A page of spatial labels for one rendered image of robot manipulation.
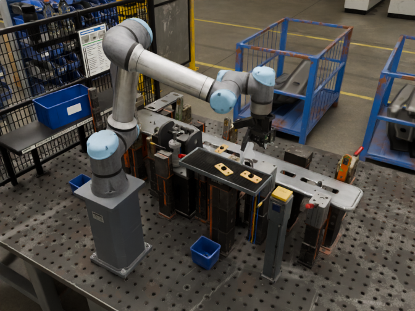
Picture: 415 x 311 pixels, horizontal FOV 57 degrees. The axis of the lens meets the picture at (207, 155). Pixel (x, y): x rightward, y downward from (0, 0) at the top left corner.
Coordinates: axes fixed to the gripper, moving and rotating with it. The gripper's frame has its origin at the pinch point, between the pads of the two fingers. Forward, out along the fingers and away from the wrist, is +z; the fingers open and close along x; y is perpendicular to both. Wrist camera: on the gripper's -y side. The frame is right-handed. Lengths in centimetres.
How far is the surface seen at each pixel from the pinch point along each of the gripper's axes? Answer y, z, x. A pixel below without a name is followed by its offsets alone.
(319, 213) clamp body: 25.0, 23.0, 14.6
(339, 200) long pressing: 26.0, 25.4, 30.8
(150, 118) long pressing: -91, 26, 23
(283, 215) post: 18.4, 17.2, -2.3
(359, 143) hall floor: -45, 125, 251
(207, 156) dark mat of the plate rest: -22.3, 9.8, -0.8
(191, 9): -314, 41, 278
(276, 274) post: 18, 53, 0
